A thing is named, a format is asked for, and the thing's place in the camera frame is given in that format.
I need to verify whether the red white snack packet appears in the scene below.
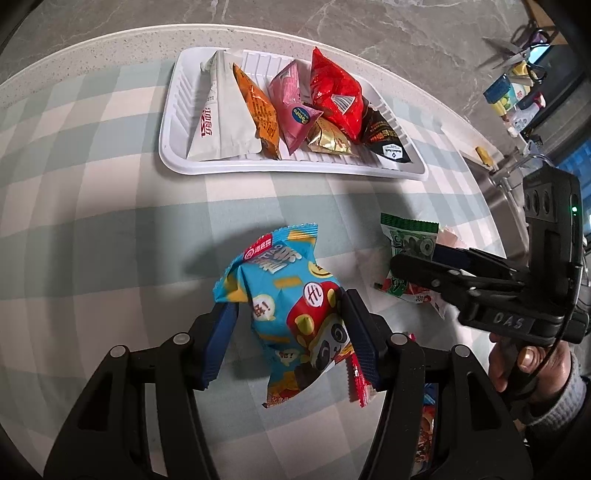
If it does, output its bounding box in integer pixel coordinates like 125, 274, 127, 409
417, 405, 437, 478

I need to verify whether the yellow dish soap bottle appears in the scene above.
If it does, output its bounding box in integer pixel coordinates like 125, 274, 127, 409
492, 85, 520, 117

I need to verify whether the stainless steel sink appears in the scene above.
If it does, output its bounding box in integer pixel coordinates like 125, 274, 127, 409
478, 171, 532, 266

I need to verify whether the gold snack packet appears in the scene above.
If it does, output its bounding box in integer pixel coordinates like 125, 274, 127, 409
305, 117, 358, 158

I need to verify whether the red snack stick packet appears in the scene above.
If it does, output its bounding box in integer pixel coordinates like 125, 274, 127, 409
344, 355, 370, 408

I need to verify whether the white plastic tray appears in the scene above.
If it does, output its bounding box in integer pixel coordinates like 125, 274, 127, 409
158, 46, 429, 182

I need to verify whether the black snack packet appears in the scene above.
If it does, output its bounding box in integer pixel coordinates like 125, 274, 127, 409
358, 99, 411, 164

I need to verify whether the chrome faucet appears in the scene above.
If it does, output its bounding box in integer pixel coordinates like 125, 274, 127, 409
492, 148, 555, 208

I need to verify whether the person's right hand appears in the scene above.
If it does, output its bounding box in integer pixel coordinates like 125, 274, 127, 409
488, 332, 575, 416

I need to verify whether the steel scissors purple handle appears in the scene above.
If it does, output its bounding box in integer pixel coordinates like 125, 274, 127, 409
482, 28, 552, 70

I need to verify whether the green white checkered tablecloth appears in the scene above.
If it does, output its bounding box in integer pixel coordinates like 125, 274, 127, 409
0, 46, 490, 480

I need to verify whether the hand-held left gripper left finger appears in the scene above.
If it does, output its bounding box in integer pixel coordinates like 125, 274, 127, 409
44, 302, 238, 480

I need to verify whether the blue panda snack packet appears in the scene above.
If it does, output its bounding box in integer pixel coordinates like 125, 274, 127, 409
212, 223, 354, 409

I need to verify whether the white spray bottle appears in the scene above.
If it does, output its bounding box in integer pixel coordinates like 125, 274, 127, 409
505, 95, 546, 134

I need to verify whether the person's right forearm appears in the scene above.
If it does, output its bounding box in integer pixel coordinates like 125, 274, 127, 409
522, 360, 591, 444

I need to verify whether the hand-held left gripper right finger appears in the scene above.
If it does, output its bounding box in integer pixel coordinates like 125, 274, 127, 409
339, 288, 525, 480

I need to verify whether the green snack packet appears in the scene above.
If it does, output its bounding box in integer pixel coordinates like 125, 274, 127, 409
374, 212, 448, 320

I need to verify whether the orange snack packet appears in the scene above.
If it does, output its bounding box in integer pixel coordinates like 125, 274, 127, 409
232, 63, 282, 161

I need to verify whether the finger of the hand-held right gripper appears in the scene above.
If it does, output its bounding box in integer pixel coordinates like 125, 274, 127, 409
433, 244, 529, 280
389, 251, 529, 302

